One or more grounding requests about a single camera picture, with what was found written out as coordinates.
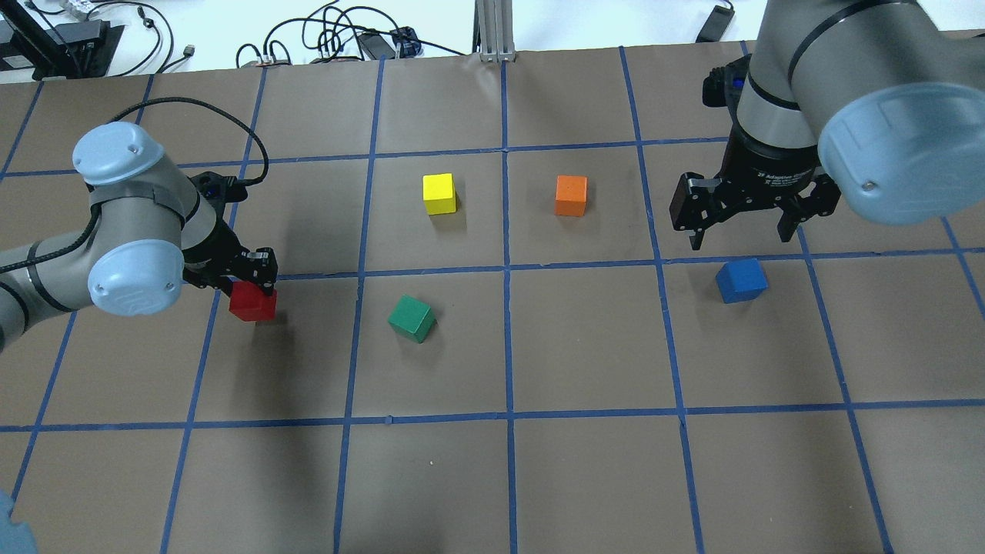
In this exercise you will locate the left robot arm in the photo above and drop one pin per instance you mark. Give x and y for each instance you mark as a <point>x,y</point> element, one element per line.
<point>151,230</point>

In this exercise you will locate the aluminium frame post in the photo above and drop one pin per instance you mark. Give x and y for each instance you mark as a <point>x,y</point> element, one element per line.
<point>492,31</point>

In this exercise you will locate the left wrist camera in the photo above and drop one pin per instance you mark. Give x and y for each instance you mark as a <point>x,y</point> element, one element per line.
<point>215,188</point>

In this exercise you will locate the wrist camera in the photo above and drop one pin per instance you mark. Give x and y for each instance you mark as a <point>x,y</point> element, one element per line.
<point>723,86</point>
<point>215,188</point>

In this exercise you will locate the green block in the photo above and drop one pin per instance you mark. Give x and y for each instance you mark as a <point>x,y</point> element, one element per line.
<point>412,319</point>

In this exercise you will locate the orange block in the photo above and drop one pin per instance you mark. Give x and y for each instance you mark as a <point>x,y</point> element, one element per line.
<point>571,195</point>

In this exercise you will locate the yellow block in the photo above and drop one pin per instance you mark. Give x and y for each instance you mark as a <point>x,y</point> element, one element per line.
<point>439,194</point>

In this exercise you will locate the blue block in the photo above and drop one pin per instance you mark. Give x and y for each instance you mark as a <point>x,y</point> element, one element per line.
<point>741,281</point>

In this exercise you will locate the red block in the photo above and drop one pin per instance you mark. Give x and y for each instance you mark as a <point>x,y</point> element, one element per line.
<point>251,303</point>

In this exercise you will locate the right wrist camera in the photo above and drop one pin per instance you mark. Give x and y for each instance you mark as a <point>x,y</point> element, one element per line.
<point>723,86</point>

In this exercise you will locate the black power adapter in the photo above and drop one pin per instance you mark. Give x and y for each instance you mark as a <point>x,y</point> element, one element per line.
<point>716,23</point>

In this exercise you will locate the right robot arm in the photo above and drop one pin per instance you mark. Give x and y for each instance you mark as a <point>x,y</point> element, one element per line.
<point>862,102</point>

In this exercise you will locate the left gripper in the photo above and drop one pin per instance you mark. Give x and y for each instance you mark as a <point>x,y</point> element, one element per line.
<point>221,251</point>

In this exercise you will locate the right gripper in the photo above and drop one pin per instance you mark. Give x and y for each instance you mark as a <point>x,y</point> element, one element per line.
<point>762,171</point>

